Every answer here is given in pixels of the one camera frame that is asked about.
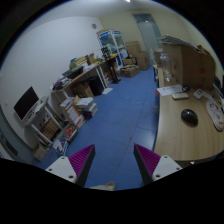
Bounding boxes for gripper purple padded left finger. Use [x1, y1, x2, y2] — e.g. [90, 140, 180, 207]
[47, 144, 95, 187]

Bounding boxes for gripper purple padded right finger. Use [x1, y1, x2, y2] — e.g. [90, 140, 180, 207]
[133, 144, 182, 185]

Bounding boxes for black computer mouse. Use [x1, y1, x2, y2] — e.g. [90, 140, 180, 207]
[181, 109, 198, 126]

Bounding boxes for white metal shelf rack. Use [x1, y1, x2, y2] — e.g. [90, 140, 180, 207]
[22, 96, 63, 145]

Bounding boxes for stack of books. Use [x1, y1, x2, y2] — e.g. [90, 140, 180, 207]
[76, 97, 97, 120]

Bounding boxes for white rectangular box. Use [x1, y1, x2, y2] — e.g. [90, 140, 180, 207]
[172, 93, 189, 100]

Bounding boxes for white paper sheet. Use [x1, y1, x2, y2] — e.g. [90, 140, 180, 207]
[157, 84, 182, 96]

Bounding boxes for black computer monitor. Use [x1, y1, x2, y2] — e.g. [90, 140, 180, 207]
[14, 87, 39, 120]

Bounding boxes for white remote control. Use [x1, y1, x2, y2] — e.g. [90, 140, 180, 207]
[193, 89, 204, 100]

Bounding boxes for wooden cluttered desk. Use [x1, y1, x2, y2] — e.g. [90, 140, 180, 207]
[51, 64, 107, 98]

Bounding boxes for open cardboard box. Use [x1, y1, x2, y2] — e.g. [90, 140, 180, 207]
[120, 65, 140, 78]

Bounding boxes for large brown cardboard board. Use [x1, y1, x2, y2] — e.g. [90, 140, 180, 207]
[162, 43, 215, 90]

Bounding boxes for clear plastic bottle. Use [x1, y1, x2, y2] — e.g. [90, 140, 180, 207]
[160, 53, 172, 81]

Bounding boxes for stacked cardboard boxes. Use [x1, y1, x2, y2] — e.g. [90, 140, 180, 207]
[126, 41, 150, 71]

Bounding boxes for blue white display cabinet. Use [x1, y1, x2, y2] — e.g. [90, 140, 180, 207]
[97, 30, 128, 66]

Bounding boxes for grey door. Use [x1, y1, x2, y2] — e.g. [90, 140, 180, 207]
[133, 14, 161, 52]

